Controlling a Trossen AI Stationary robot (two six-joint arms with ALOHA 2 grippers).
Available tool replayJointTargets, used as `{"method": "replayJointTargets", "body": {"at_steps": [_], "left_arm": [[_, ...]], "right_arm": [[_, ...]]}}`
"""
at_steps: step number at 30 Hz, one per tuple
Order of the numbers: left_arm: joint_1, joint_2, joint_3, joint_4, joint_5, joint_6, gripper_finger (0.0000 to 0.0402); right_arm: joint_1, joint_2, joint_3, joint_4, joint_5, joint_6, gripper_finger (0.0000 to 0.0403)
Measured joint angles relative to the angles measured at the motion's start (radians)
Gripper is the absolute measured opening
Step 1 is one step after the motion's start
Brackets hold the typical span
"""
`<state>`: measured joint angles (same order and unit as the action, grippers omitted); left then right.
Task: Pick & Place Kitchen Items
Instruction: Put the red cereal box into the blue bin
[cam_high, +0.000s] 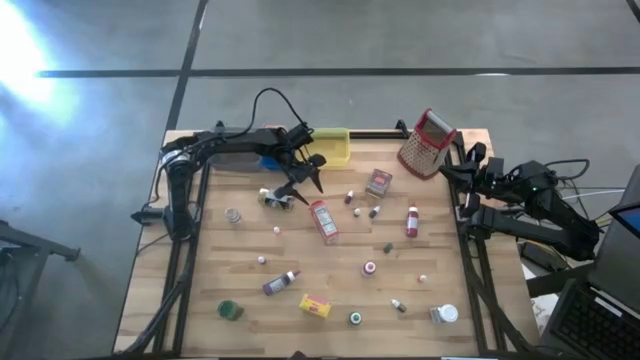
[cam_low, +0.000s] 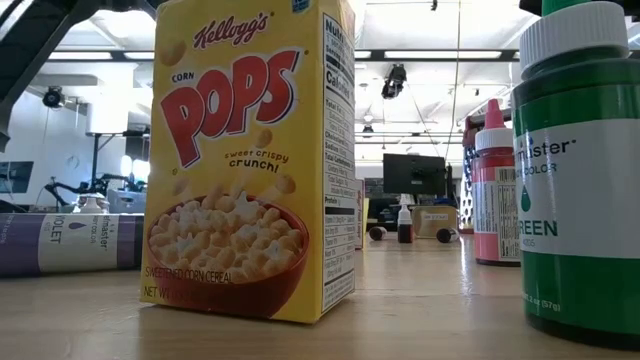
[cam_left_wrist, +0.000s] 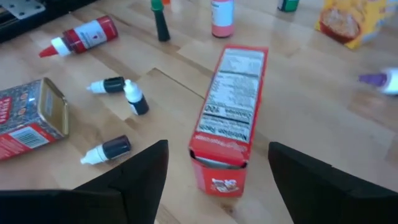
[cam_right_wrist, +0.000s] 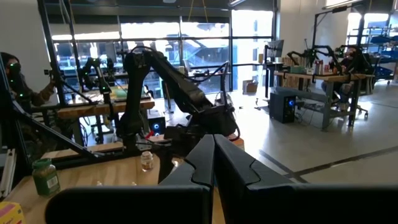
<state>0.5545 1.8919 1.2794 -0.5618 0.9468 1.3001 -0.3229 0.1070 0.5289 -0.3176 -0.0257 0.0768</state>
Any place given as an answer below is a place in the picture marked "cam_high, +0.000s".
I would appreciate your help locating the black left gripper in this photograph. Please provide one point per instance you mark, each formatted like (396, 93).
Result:
(296, 162)

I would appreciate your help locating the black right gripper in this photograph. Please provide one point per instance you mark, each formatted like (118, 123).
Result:
(490, 176)

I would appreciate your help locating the red cereal box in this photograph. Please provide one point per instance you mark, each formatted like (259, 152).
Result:
(325, 222)

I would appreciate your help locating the small clear glass jar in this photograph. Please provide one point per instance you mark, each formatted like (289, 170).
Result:
(233, 215)

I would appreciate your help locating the yellow cereal box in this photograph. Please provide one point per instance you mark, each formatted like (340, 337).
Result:
(315, 306)

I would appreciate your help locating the green spice jar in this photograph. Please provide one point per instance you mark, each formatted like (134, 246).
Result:
(230, 310)

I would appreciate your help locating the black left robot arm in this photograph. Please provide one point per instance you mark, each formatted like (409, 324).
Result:
(235, 140)

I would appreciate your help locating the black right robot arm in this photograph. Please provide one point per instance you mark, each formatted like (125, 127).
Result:
(540, 230)

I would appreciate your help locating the yellow translucent plastic bin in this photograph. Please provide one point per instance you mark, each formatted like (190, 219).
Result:
(332, 147)

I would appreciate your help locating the dark brown dropper bottle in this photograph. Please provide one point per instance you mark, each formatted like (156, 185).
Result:
(349, 197)
(374, 212)

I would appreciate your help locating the red metal box grater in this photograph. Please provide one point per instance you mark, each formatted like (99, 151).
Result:
(425, 150)

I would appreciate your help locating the grey translucent plastic bin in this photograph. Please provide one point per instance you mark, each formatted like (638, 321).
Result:
(235, 162)

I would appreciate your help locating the red food colour bottle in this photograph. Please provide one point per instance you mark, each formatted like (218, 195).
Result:
(412, 224)

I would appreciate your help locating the gold spice tin red label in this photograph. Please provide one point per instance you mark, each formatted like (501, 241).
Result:
(379, 183)

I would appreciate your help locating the black power brick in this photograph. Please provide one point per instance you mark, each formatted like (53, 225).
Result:
(540, 256)

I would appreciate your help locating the violet food colour bottle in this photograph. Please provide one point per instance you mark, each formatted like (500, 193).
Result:
(277, 285)

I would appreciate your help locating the green-capped small dropper bottle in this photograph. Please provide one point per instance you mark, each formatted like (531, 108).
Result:
(388, 248)

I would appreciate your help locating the pink food colour bottle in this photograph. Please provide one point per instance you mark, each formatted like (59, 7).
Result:
(369, 268)

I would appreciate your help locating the white-lidded seasoning jar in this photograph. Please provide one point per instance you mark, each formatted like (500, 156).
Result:
(445, 315)

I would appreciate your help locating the green food colour bottle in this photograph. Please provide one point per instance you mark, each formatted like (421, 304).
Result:
(355, 318)

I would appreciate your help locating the white-capped dark dropper bottle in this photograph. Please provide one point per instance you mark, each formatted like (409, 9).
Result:
(399, 306)

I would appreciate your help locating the blue-lit monitor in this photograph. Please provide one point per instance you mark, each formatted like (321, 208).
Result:
(631, 220)

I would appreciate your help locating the black laptop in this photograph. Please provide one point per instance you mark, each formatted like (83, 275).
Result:
(590, 320)

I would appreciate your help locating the black metal stand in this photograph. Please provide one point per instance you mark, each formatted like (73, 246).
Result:
(30, 240)

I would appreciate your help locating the black side table frame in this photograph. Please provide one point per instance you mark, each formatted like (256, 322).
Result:
(555, 282)

